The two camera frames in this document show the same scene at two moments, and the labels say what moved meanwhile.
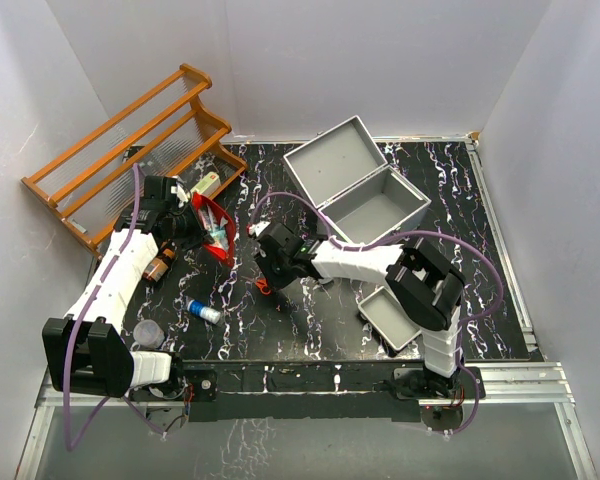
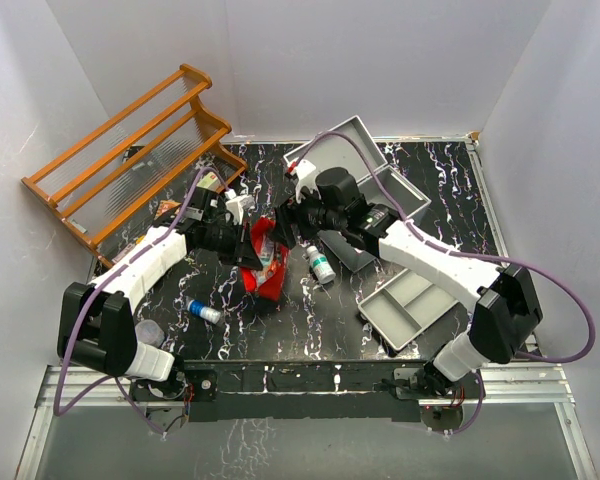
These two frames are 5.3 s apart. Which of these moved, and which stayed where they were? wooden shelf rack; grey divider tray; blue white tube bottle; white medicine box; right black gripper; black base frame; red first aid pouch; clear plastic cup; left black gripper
Moved: red first aid pouch; left black gripper; right black gripper
Stayed: black base frame; blue white tube bottle; wooden shelf rack; grey divider tray; white medicine box; clear plastic cup
